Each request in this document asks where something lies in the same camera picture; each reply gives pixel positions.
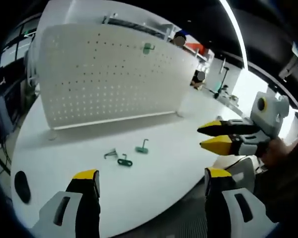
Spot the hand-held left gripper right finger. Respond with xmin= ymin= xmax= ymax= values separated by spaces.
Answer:
xmin=204 ymin=167 xmax=280 ymax=238

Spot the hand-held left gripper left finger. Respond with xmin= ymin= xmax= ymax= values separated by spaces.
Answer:
xmin=31 ymin=169 xmax=101 ymax=238

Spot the green hook assembly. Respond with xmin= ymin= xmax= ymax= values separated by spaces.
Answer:
xmin=135 ymin=138 xmax=149 ymax=154
xmin=117 ymin=153 xmax=134 ymax=166
xmin=104 ymin=148 xmax=118 ymax=159
xmin=143 ymin=42 xmax=156 ymax=55

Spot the white pegboard mounting plate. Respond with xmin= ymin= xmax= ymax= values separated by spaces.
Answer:
xmin=37 ymin=23 xmax=198 ymax=141

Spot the person's right hand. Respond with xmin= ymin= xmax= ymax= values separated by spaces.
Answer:
xmin=262 ymin=137 xmax=295 ymax=171

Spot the electric scooter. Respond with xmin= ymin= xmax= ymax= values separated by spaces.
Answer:
xmin=208 ymin=59 xmax=230 ymax=99

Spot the white ceiling fixture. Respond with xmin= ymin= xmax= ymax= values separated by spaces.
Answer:
xmin=278 ymin=42 xmax=298 ymax=79

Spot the person's dark clothing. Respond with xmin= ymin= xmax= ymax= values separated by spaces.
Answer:
xmin=253 ymin=138 xmax=298 ymax=224

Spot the black oval desk grommet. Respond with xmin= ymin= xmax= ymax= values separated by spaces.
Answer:
xmin=14 ymin=171 xmax=32 ymax=204

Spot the orange banner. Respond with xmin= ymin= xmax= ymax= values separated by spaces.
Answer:
xmin=185 ymin=42 xmax=209 ymax=54

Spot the ceiling light strip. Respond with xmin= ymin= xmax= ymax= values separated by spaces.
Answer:
xmin=218 ymin=0 xmax=249 ymax=70

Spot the dark storage cabinet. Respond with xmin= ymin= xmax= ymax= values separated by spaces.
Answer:
xmin=0 ymin=91 xmax=24 ymax=129

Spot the metal shelf rack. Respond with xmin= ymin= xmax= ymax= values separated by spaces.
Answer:
xmin=101 ymin=14 xmax=176 ymax=42

